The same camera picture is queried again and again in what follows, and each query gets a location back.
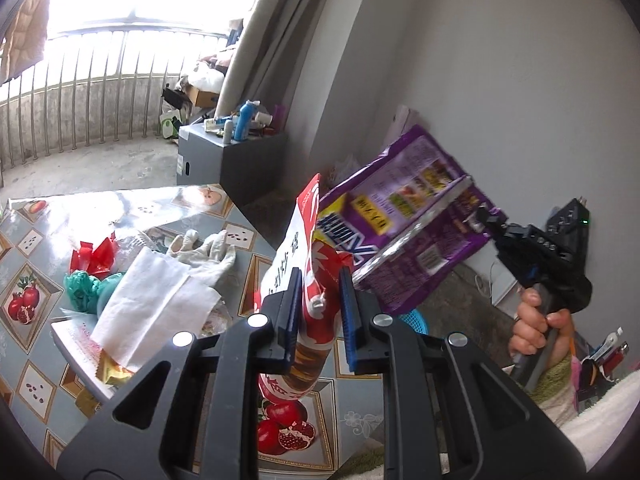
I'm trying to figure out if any red ribbon bow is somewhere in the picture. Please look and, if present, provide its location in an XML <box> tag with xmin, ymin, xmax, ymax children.
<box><xmin>68</xmin><ymin>233</ymin><xmax>118</xmax><ymax>280</ymax></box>

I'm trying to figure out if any blue plastic trash basket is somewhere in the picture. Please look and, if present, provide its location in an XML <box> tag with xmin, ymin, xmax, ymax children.
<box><xmin>399</xmin><ymin>309</ymin><xmax>428</xmax><ymax>335</ymax></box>

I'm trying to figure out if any white cloth glove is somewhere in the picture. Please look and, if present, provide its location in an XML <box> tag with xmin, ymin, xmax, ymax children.
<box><xmin>167</xmin><ymin>230</ymin><xmax>235</xmax><ymax>288</ymax></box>

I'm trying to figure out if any balcony railing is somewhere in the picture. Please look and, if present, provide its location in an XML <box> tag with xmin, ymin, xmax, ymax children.
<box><xmin>1</xmin><ymin>27</ymin><xmax>228</xmax><ymax>170</ymax></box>

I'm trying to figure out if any beige hanging jacket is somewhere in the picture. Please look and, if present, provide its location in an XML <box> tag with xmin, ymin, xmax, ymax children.
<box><xmin>1</xmin><ymin>0</ymin><xmax>50</xmax><ymax>84</ymax></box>

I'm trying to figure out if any purple snack bag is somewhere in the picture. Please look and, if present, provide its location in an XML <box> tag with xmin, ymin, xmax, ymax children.
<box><xmin>316</xmin><ymin>125</ymin><xmax>497</xmax><ymax>315</ymax></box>

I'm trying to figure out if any white paper tissue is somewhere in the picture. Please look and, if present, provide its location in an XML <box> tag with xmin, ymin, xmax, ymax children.
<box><xmin>91</xmin><ymin>248</ymin><xmax>220</xmax><ymax>372</ymax></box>

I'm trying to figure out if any blue bottle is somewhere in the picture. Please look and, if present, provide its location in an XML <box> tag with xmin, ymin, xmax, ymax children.
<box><xmin>232</xmin><ymin>100</ymin><xmax>260</xmax><ymax>142</ymax></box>

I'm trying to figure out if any red white snack bag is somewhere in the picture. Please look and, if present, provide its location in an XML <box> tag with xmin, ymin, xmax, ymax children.
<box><xmin>254</xmin><ymin>174</ymin><xmax>354</xmax><ymax>404</ymax></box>

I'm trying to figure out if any grey curtain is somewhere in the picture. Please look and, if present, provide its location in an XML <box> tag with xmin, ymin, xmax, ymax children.
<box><xmin>216</xmin><ymin>0</ymin><xmax>326</xmax><ymax>117</ymax></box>

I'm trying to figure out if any fruit pattern tablecloth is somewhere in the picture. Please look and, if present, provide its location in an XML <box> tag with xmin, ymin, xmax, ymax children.
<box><xmin>1</xmin><ymin>179</ymin><xmax>384</xmax><ymax>479</ymax></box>

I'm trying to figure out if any person's right hand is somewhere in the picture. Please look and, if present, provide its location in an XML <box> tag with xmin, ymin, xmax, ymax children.
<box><xmin>508</xmin><ymin>288</ymin><xmax>574</xmax><ymax>367</ymax></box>

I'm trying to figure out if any dark grey cabinet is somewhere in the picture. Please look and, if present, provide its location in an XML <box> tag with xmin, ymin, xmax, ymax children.
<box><xmin>176</xmin><ymin>122</ymin><xmax>288</xmax><ymax>206</ymax></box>

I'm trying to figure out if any yellow green snack wrapper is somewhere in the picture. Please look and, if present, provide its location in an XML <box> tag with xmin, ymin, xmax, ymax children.
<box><xmin>75</xmin><ymin>350</ymin><xmax>134</xmax><ymax>418</ymax></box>

